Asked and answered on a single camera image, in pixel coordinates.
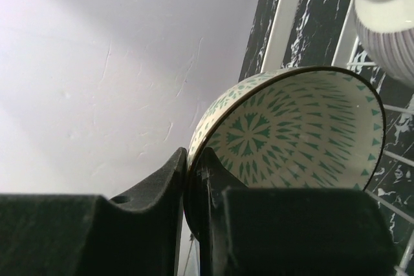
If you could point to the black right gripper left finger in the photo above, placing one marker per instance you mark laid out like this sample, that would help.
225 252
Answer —
134 233

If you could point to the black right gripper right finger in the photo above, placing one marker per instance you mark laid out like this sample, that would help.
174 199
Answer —
247 231

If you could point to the green patterned bowl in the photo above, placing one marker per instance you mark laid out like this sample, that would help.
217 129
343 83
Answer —
316 127

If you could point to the purple striped bowl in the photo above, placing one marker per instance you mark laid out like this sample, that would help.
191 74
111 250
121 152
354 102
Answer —
385 30

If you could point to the white wire dish rack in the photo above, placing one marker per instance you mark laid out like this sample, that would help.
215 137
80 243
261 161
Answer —
321 33

